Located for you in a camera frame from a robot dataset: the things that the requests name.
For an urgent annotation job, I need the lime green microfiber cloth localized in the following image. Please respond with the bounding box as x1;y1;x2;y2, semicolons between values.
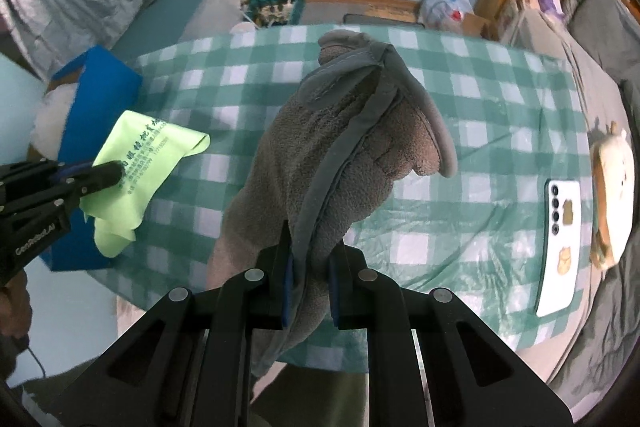
80;110;210;258

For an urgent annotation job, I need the grey fleece cloth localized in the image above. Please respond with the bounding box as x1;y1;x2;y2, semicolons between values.
208;29;458;376

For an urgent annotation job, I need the person's left hand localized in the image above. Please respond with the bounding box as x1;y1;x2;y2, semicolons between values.
0;270;32;339

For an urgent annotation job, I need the white fluffy item in box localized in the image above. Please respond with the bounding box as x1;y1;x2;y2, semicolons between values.
30;83;79;159

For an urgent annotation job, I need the blue edged cardboard box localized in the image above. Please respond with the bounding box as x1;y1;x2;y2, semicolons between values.
28;46;142;272

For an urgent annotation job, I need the grey bed blanket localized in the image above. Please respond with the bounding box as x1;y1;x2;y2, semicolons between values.
499;0;639;418

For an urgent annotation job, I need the white smartphone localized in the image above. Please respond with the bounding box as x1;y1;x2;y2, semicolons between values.
536;179;582;317

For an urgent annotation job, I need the cream plush toy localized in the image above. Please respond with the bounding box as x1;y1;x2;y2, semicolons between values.
590;120;636;271

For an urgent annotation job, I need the teal basket with power strip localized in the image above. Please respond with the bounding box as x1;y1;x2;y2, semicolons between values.
245;0;305;28

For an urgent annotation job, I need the white plastic bag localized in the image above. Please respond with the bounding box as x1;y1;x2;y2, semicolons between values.
418;0;473;34

